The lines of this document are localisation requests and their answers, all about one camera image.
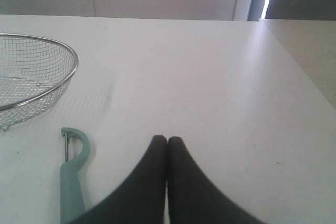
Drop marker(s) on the teal vegetable peeler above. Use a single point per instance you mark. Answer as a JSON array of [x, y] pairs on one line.
[[71, 199]]

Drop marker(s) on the metal wire mesh basket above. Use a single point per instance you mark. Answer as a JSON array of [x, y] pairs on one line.
[[35, 73]]

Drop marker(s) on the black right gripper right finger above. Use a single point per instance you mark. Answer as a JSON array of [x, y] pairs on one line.
[[192, 197]]

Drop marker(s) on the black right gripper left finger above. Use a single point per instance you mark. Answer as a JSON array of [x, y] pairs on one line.
[[140, 198]]

